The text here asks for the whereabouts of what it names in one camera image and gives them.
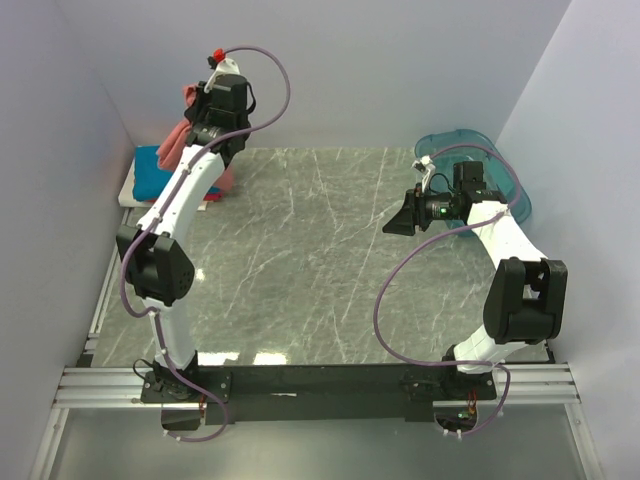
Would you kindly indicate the salmon pink t shirt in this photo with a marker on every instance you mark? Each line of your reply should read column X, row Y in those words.
column 170, row 151

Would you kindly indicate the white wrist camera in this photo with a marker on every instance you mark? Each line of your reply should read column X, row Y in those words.
column 220, row 65
column 425, row 166

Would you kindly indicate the aluminium frame rail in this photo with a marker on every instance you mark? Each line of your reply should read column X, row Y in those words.
column 284, row 287

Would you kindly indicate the folded blue t shirt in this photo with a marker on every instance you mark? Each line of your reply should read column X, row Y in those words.
column 146, row 157

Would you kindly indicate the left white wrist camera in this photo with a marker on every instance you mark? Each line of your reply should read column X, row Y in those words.
column 220, row 65

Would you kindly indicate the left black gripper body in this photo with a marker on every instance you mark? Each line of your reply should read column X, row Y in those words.
column 200, row 113

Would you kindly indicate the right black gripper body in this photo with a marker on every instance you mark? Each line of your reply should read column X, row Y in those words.
column 430, row 208

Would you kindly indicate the black base beam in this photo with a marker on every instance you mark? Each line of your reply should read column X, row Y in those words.
column 304, row 393

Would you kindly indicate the teal plastic bin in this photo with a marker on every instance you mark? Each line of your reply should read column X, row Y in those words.
column 495, row 160

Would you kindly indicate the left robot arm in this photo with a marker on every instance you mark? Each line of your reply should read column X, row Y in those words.
column 153, row 260

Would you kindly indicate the white board under stack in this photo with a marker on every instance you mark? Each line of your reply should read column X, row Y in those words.
column 127, row 195

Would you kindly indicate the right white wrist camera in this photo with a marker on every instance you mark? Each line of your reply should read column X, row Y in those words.
column 425, row 166

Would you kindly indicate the folded magenta t shirt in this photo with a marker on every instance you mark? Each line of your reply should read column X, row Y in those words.
column 213, row 196

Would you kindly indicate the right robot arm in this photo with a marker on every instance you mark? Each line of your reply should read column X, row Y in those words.
column 525, row 302

